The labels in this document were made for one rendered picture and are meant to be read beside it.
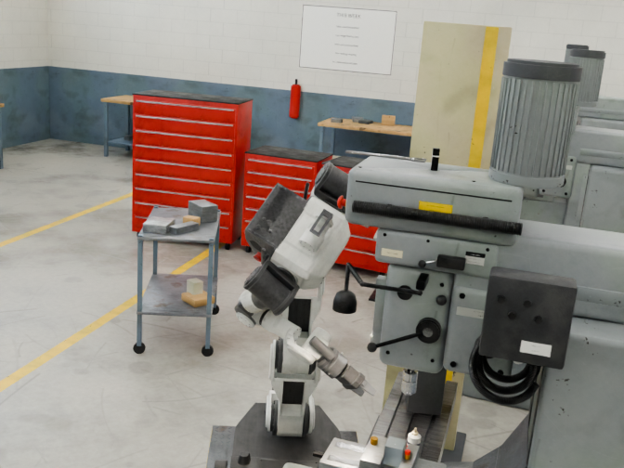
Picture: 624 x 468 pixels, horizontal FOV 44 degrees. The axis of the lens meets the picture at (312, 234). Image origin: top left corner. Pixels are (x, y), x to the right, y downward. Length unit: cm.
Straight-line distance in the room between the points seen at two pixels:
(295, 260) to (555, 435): 95
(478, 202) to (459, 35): 192
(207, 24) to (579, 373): 1058
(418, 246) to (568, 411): 58
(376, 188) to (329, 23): 951
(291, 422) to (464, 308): 123
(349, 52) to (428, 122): 760
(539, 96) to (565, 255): 42
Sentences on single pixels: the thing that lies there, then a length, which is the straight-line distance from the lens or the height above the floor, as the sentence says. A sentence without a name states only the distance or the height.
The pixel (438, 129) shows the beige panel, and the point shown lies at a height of 178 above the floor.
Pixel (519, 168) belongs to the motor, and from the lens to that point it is 208.
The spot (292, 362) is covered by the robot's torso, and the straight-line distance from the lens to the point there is 295.
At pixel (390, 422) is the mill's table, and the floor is 97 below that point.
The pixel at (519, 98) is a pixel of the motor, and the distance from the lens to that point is 207.
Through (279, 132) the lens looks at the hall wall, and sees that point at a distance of 1185.
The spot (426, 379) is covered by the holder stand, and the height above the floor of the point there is 110.
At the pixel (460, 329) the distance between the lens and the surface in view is 218.
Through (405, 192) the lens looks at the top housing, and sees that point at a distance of 208.
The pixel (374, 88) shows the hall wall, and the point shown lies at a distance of 1141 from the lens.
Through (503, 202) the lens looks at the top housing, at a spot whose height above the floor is 185.
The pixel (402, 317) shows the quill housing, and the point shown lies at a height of 148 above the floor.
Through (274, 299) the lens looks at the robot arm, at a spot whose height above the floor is 141.
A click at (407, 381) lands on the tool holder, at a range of 237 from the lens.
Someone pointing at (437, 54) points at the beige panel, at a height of 215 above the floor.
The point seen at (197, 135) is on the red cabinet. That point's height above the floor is 112.
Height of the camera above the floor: 228
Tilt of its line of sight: 16 degrees down
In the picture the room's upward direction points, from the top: 4 degrees clockwise
